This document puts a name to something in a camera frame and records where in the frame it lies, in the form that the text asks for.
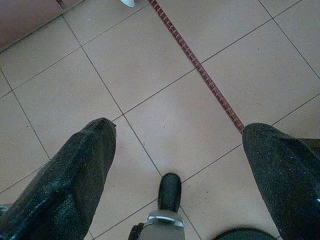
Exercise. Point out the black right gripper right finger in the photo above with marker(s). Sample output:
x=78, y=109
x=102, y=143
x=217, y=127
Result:
x=287, y=180

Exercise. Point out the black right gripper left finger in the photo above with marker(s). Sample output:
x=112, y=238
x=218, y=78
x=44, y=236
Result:
x=62, y=180

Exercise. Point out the pink kitchen counter base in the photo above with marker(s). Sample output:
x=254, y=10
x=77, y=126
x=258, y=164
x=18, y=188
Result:
x=25, y=20

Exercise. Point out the robot right leg black foot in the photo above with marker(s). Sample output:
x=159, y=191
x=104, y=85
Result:
x=170, y=192

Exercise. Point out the white shoe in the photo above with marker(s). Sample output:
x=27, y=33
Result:
x=128, y=2

